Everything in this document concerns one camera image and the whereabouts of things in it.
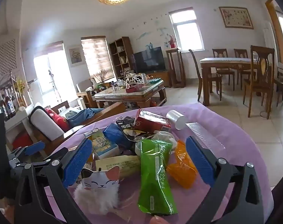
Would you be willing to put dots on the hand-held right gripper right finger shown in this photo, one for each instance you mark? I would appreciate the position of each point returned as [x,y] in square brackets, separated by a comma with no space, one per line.
[200,161]

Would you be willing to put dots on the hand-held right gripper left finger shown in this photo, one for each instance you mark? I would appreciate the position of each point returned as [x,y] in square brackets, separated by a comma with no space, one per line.
[77,162]

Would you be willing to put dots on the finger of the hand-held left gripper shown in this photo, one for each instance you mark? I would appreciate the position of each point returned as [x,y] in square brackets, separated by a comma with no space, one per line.
[15,175]
[35,148]

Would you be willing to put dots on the orange plastic wrapper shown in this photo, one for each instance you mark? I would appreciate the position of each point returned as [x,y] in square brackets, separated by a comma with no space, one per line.
[181,170]

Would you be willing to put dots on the cat print paper packet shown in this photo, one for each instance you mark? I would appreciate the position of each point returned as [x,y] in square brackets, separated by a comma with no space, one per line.
[99,179]

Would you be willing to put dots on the teal yellow snack packet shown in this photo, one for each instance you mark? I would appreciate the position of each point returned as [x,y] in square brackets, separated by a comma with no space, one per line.
[105,149]

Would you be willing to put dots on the white fluffy ball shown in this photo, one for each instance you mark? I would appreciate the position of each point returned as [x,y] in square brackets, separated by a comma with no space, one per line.
[94,200]

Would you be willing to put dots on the white plastic bag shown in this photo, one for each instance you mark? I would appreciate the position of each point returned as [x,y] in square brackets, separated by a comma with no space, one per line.
[164,136]

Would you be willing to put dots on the beige paper packet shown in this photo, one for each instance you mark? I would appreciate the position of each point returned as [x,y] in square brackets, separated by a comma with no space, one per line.
[122,165]

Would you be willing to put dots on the blue packet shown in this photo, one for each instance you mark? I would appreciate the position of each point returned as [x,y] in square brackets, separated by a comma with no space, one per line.
[115,134]

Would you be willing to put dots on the white ribbed bottle cap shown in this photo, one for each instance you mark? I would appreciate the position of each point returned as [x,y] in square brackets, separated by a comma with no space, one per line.
[176,119]

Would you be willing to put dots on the green snack packet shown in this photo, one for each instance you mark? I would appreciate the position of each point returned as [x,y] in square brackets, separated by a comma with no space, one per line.
[153,179]

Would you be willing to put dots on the black packet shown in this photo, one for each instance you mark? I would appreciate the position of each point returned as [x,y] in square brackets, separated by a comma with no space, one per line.
[126,126]

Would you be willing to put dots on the red carton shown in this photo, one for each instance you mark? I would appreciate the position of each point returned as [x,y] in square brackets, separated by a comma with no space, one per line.
[150,122]

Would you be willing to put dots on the clear wrapper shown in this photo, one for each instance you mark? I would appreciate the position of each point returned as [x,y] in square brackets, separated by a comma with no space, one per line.
[141,135]

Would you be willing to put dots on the person's right hand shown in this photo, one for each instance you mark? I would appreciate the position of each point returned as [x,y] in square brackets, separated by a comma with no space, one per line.
[157,220]

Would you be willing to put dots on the red box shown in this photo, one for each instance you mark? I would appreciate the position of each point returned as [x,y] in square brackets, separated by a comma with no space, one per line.
[22,141]

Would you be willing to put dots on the wooden sofa with white cushion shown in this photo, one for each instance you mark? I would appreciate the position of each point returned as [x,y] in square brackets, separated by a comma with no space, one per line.
[43,123]

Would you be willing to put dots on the red cushion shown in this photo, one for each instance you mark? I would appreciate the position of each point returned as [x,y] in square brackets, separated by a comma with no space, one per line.
[58,119]

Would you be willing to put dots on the blue cloth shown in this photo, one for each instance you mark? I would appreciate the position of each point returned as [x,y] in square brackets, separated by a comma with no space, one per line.
[83,116]

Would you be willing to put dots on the purple cloth with white logo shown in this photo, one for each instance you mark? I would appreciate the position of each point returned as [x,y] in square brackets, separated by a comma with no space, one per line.
[244,144]

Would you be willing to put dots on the row of glass bottles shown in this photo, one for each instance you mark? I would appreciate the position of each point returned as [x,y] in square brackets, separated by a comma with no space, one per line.
[7,105]

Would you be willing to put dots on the yellow flowers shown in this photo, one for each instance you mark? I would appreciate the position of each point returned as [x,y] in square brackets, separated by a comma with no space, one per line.
[20,86]

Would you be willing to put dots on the thin tripod stand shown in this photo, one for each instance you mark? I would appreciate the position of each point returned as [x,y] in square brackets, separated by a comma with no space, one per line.
[53,84]

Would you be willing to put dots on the wooden armchair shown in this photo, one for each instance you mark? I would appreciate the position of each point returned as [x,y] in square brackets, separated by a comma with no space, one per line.
[85,91]

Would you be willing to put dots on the large bright window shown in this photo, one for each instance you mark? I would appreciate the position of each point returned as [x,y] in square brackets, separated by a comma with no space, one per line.
[52,74]

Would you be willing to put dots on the wooden coffee table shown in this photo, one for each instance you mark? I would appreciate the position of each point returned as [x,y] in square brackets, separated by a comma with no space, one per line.
[132,96]

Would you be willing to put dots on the teal tray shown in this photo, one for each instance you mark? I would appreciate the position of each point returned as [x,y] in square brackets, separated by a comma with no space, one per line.
[155,81]

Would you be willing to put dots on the red tray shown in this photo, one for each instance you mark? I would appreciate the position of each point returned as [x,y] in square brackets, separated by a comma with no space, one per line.
[134,89]

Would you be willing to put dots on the wooden television cabinet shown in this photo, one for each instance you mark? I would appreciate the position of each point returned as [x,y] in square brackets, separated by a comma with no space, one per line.
[160,77]

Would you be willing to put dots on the tall wooden plant stand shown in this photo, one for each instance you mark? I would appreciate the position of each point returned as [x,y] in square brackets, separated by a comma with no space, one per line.
[176,70]

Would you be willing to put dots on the white lattice cabinet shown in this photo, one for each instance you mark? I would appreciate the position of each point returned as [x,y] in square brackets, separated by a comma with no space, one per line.
[8,56]

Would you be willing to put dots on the white bottle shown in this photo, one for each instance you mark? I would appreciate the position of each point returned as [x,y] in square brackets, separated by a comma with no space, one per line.
[144,78]

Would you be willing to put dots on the sunflower painting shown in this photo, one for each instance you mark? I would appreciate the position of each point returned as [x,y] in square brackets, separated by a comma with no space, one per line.
[75,54]

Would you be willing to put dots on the wooden dining table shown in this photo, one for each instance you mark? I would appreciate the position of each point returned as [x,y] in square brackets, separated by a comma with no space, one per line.
[225,61]

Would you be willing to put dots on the brown window blind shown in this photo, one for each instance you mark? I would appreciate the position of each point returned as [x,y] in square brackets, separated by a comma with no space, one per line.
[97,58]

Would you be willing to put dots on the black television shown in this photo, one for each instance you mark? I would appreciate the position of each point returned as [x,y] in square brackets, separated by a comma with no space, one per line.
[148,59]

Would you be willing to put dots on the red flower plant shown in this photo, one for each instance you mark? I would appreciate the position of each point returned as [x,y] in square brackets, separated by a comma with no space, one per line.
[171,42]

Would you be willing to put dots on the wooden bookshelf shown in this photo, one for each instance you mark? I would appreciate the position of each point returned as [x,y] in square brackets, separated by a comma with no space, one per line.
[126,49]

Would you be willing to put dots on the small white window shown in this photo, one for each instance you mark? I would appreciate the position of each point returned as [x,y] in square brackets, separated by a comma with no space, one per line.
[186,30]

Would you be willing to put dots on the white tower air conditioner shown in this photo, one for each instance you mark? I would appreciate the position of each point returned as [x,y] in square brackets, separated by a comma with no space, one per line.
[270,39]

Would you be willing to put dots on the framed floral picture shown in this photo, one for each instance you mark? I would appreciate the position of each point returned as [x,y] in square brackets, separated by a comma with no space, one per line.
[236,17]

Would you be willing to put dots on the wooden door frame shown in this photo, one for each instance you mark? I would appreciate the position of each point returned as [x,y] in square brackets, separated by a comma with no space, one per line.
[271,11]

